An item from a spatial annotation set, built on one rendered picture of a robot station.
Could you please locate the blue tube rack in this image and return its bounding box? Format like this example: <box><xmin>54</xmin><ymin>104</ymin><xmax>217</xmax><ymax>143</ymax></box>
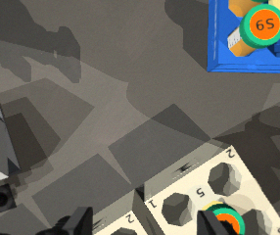
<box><xmin>208</xmin><ymin>0</ymin><xmax>280</xmax><ymax>73</ymax></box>

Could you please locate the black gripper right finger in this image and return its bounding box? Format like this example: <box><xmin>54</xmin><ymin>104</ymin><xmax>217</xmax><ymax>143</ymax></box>
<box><xmin>197</xmin><ymin>211</ymin><xmax>242</xmax><ymax>235</ymax></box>

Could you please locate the green-capped sample tube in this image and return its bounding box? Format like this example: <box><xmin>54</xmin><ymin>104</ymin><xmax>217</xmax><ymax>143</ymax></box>
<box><xmin>202</xmin><ymin>201</ymin><xmax>245</xmax><ymax>235</ymax></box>

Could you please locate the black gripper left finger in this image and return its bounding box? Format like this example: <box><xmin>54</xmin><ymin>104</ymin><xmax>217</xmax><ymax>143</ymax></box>
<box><xmin>35</xmin><ymin>207</ymin><xmax>93</xmax><ymax>235</ymax></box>

